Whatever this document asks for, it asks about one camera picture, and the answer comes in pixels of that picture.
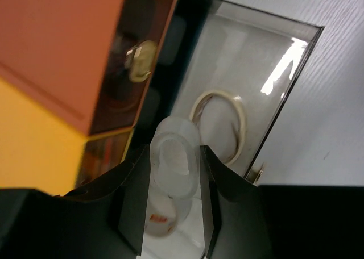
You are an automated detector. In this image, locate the transparent orange drawer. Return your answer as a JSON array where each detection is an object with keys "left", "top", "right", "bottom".
[{"left": 89, "top": 0, "right": 177, "bottom": 135}]

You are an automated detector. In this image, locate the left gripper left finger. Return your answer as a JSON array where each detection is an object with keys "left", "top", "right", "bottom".
[{"left": 1, "top": 145, "right": 150, "bottom": 258}]

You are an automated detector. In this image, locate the yellow drawer box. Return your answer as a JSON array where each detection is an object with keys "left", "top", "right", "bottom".
[{"left": 1, "top": 81, "right": 85, "bottom": 195}]

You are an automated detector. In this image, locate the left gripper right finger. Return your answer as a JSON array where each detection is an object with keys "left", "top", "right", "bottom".
[{"left": 200, "top": 146, "right": 363, "bottom": 258}]

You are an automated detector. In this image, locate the beige masking tape roll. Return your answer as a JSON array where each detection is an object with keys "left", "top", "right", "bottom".
[{"left": 189, "top": 90, "right": 246, "bottom": 166}]

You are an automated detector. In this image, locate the small clear tape roll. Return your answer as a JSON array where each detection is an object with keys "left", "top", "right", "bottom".
[{"left": 150, "top": 116, "right": 200, "bottom": 199}]

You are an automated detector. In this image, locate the transparent dark bottom drawer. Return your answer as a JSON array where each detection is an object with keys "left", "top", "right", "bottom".
[{"left": 142, "top": 0, "right": 321, "bottom": 258}]

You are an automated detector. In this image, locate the transparent yellow drawer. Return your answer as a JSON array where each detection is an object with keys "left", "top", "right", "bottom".
[{"left": 75, "top": 128, "right": 134, "bottom": 187}]

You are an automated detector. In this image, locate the orange drawer box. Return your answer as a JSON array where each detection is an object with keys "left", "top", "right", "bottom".
[{"left": 1, "top": 0, "right": 177, "bottom": 133}]

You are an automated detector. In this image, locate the large clear tape roll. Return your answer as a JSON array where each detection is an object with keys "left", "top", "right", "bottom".
[{"left": 144, "top": 186, "right": 193, "bottom": 238}]

